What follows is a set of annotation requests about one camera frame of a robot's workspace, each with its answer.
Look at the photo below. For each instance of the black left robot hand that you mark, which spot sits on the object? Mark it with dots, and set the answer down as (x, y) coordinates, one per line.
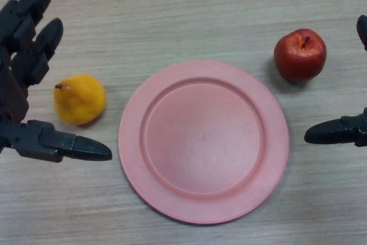
(17, 64)

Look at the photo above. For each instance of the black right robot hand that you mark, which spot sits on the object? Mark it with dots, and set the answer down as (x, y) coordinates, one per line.
(332, 134)

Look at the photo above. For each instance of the red apple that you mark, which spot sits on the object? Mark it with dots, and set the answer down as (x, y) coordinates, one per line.
(298, 57)

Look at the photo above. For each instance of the pink round plate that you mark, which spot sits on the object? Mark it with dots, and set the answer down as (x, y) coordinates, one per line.
(203, 141)

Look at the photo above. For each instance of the yellow pear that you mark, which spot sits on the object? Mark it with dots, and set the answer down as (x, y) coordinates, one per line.
(80, 100)

